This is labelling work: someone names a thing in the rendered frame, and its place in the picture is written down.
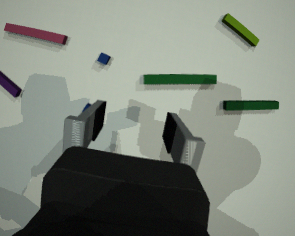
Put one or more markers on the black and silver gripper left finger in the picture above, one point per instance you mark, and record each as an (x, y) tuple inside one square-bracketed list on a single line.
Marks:
[(81, 130)]

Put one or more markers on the lime green rod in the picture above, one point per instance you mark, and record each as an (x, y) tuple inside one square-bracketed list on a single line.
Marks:
[(241, 30)]

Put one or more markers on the purple rod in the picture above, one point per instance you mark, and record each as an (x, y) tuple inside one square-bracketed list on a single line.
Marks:
[(10, 86)]

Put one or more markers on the dark green rod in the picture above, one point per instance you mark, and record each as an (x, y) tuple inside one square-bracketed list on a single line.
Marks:
[(180, 79), (250, 105)]

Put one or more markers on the pink rod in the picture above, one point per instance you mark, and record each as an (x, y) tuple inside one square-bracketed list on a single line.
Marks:
[(46, 35)]

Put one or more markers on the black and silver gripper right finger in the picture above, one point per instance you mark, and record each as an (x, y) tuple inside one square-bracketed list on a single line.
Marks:
[(180, 143)]

